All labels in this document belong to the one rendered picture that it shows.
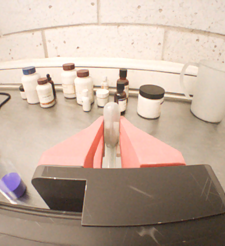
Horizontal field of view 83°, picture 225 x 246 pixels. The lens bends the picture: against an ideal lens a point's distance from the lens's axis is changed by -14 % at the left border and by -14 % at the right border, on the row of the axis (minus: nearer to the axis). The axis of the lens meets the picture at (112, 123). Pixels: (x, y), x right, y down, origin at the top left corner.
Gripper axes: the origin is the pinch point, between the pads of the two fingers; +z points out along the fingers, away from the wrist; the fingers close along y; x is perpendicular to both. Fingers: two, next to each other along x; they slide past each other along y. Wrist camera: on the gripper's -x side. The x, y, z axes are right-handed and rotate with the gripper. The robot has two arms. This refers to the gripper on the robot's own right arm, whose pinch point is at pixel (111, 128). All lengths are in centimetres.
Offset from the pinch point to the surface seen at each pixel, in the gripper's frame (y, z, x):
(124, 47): -4.4, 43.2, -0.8
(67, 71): 13.9, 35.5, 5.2
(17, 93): 38, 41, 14
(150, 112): -9.9, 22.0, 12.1
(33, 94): 25.1, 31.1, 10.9
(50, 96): 18.5, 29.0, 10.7
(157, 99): -11.3, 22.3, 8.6
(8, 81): 47, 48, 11
